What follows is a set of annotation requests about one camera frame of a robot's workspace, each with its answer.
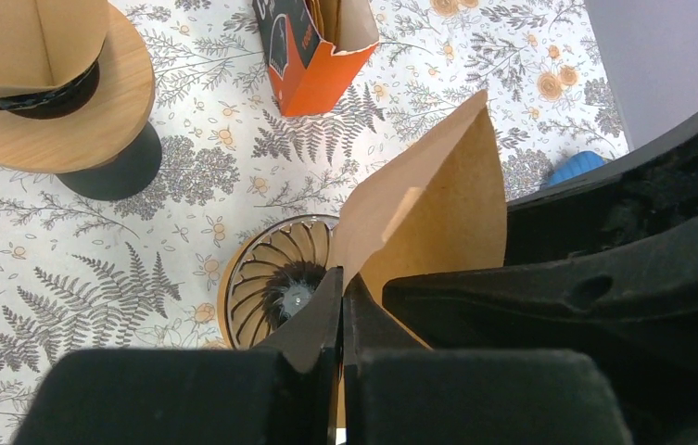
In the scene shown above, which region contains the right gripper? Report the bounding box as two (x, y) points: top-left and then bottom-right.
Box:
(382, 112), (698, 444)

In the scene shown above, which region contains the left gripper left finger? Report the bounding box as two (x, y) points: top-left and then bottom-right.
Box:
(14, 268), (343, 444)

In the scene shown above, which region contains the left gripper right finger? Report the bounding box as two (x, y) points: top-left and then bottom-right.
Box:
(343, 277), (632, 444)

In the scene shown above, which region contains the wooden dripper ring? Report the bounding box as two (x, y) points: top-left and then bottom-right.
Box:
(217, 239), (251, 350)
(0, 3), (157, 175)

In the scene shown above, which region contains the grey ribbed glass dripper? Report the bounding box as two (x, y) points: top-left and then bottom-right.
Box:
(217, 214), (338, 350)

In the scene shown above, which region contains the orange coffee filter box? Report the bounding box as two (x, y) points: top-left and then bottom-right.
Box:
(251, 0), (380, 117)

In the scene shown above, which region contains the blue glass dripper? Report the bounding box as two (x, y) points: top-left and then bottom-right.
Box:
(0, 60), (100, 120)

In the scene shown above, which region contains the brown paper coffee filter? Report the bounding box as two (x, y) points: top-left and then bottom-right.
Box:
(0, 1), (109, 98)

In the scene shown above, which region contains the red-rimmed glass carafe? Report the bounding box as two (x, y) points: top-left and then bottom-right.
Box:
(57, 123), (162, 201)

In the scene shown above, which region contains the blue cloth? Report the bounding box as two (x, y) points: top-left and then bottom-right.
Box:
(543, 151), (607, 187)

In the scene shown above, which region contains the floral table mat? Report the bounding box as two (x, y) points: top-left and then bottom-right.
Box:
(0, 1), (628, 444)

